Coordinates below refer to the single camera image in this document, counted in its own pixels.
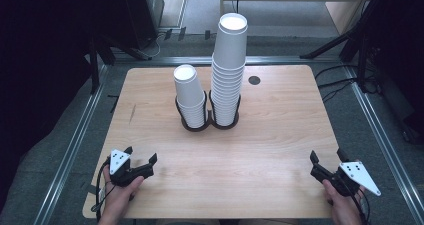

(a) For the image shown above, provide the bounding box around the metal floor rail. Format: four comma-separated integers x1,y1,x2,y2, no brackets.
343,64,424,225
33,64,111,225

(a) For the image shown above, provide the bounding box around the white floor cable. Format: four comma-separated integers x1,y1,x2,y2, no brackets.
145,31,168,58

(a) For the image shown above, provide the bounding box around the person's right hand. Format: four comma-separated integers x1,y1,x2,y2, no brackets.
322,179,366,225

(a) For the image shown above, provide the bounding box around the dark curtain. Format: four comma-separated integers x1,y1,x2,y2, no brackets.
0,0,96,199

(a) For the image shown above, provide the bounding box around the hand-held gripper cable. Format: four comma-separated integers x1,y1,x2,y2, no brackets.
94,160,114,221
349,184,372,225

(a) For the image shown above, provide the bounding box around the black cabinet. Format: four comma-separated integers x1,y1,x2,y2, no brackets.
121,0,165,50

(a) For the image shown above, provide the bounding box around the person's left hand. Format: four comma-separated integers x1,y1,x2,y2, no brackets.
98,166,145,225

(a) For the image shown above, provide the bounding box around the black double cup holder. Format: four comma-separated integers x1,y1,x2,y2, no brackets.
174,89,242,133

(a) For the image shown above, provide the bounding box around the tall stack of paper cups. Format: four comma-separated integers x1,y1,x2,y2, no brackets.
210,53,242,128

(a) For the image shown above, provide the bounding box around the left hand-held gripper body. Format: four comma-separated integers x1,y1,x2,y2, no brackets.
107,148,156,188

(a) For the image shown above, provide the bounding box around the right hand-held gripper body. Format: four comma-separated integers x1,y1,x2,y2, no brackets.
310,161,382,198

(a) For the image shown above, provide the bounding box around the black floor cable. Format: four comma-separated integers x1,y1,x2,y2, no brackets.
317,77,358,90
314,63,360,81

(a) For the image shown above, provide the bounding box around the black tripod stand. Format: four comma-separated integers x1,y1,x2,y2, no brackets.
87,34,153,95
299,0,380,93

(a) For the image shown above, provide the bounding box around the short stack of paper cups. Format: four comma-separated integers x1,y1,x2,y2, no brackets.
172,63,207,130

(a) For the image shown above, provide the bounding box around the beige desk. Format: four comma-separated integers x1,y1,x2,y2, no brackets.
219,0,375,36

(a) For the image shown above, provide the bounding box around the left hand-held gripper cable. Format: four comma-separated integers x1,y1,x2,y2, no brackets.
94,160,114,221

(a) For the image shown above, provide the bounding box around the right hand-held gripper cable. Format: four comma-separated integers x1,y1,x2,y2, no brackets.
349,184,372,225

